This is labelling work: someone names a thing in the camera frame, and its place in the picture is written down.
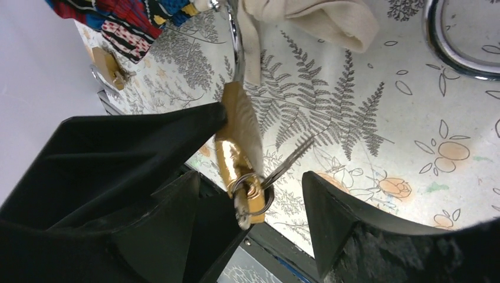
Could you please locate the brass padlock with keys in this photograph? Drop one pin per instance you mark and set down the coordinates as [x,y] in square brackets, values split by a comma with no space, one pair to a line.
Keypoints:
[238,144]

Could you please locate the beige ribbon bow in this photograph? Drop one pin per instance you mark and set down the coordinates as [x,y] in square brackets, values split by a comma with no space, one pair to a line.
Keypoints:
[349,24]

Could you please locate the colourful patterned cloth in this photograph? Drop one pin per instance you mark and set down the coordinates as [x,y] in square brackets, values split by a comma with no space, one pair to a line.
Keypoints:
[130,26]

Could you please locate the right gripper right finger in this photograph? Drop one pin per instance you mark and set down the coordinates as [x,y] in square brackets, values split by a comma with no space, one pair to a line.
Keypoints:
[356,242]

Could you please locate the floral table mat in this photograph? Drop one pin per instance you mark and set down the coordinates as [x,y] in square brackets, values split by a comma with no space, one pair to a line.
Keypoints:
[392,126]

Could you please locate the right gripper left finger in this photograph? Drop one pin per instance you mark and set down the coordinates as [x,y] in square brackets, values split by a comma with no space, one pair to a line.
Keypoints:
[172,235]

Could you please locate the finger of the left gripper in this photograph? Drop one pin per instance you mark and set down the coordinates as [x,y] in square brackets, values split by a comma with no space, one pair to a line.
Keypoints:
[94,165]

